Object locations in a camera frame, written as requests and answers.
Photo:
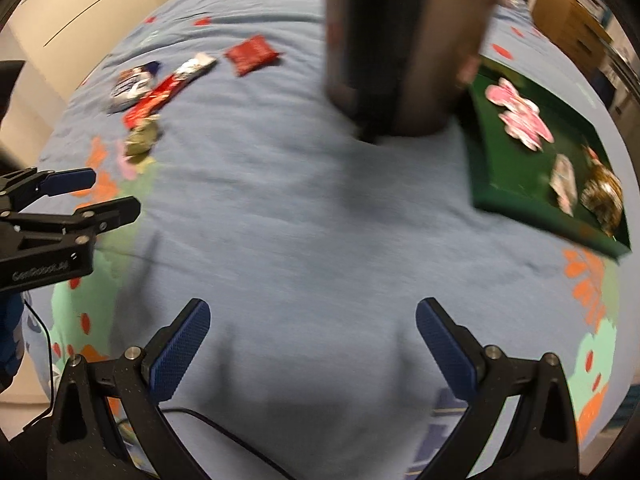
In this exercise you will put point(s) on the dark brown oat snack packet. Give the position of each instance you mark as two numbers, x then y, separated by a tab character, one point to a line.
602	197

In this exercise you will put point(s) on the wooden dresser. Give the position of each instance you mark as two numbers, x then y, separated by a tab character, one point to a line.
570	25

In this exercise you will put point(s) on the cream wardrobe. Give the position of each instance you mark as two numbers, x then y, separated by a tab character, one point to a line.
75	5

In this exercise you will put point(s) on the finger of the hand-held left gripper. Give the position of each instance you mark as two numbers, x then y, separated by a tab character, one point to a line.
70	181
110	212

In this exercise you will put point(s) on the long red snack packet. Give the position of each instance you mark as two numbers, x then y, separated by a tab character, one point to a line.
162	92

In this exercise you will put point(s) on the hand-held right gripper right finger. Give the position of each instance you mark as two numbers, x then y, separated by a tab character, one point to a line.
445	350

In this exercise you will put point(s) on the square dark red snack packet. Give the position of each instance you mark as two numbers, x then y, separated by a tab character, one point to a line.
252	55

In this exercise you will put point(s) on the white and black snack packet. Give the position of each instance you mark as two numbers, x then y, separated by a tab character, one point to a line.
131	89

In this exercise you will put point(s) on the pink cartoon figure packet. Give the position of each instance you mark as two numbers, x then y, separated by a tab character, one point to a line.
522	115

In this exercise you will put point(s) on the clear white candy packet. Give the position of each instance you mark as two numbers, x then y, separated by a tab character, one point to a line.
565	182

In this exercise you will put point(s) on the green shallow tray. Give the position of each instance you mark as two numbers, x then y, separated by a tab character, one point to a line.
520	170

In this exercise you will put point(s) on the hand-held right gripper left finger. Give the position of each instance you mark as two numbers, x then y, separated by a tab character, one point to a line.
180	350

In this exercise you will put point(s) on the black and grey electric kettle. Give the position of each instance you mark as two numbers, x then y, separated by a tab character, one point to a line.
400	45

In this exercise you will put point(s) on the small green candy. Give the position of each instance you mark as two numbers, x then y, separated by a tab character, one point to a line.
142	137

